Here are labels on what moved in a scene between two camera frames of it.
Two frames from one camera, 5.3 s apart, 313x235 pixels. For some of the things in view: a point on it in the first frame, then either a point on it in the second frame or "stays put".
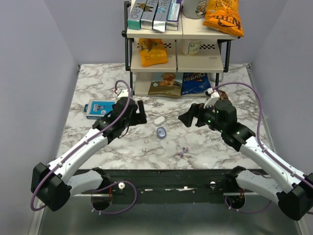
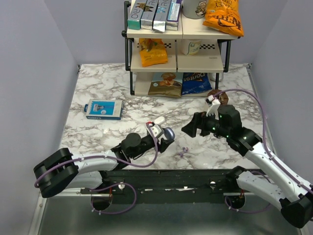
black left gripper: [139, 118] -> [164, 145]
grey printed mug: [194, 9] stays put
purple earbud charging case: [161, 132] -> [169, 133]
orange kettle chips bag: [225, 15] stays put
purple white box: [172, 22] stays put
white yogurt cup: [190, 47] stays put
